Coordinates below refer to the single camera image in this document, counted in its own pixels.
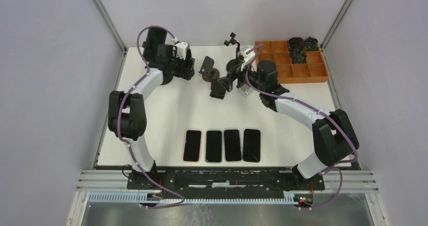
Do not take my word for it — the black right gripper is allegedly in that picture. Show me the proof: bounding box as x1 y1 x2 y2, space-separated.
218 58 265 92

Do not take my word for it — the tall black phone stand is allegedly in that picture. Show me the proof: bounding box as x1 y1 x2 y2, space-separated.
224 32 241 63
148 44 174 85

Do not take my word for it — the black phone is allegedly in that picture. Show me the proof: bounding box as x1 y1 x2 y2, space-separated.
224 129 242 162
142 27 168 62
242 129 261 163

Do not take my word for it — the clear case phone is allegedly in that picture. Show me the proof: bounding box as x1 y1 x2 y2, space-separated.
205 130 223 163

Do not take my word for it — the pink case phone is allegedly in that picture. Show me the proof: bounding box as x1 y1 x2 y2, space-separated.
183 130 202 162

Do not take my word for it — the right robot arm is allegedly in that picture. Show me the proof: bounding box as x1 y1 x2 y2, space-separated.
226 59 359 190

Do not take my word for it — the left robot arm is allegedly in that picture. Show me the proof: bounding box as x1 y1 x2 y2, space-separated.
108 41 195 190

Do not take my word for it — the silver metal phone stand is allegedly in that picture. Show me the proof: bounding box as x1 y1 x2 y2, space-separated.
237 84 253 97

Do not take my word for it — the small black folding stand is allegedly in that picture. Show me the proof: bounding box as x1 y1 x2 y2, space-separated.
210 77 231 99

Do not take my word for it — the black phone on tall stand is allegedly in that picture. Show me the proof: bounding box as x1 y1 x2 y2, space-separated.
142 27 168 62

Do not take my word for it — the wooden compartment tray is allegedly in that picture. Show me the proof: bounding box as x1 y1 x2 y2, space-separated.
254 40 329 84

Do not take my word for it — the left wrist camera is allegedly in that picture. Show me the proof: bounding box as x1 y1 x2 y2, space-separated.
173 41 190 60

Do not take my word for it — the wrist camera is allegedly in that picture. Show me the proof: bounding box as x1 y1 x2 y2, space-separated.
173 41 190 60
237 47 256 71

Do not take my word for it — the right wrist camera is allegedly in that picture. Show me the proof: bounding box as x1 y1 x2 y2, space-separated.
237 47 256 71

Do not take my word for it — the black mounting base plate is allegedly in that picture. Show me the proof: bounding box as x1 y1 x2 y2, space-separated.
126 166 326 200

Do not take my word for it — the white slotted cable duct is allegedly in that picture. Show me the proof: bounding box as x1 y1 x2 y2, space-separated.
88 192 311 206

